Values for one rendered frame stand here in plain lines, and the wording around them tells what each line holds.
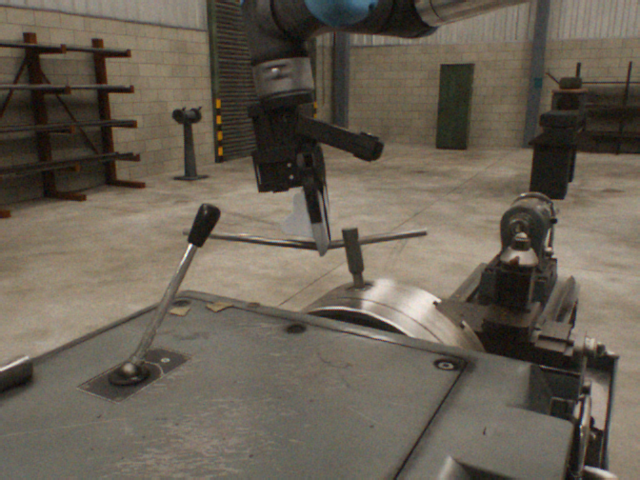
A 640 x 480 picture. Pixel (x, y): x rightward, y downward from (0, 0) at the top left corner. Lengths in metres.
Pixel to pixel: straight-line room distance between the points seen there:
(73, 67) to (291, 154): 8.42
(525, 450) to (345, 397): 0.14
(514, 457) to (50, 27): 8.69
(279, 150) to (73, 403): 0.39
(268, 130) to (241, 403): 0.39
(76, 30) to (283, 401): 8.84
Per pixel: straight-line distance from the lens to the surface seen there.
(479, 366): 0.56
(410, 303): 0.75
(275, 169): 0.75
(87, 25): 9.35
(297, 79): 0.74
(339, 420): 0.46
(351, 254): 0.77
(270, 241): 0.79
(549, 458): 0.45
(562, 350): 1.34
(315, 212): 0.73
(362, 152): 0.73
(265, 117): 0.76
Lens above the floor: 1.50
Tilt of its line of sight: 16 degrees down
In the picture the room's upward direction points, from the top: straight up
